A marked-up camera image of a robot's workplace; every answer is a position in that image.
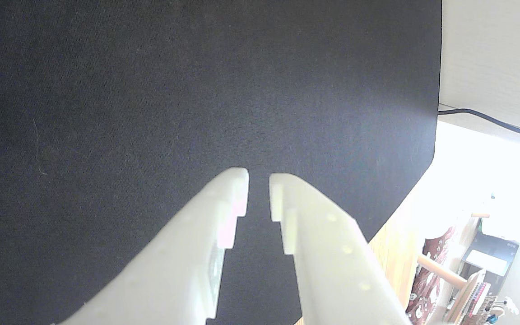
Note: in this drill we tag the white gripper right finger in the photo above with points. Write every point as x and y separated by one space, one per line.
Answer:
332 271

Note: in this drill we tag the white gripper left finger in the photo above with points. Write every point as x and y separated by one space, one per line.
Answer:
174 271

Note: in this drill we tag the wooden rod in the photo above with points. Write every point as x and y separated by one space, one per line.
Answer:
440 271

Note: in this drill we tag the black fabric desk mat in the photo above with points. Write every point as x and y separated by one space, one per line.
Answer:
106 113

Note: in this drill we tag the stack of colourful books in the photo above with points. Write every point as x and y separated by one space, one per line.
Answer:
470 298

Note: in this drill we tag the red patterned cloth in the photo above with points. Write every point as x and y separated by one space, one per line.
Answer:
431 253

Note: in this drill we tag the black box with white label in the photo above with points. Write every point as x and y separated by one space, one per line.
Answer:
490 253

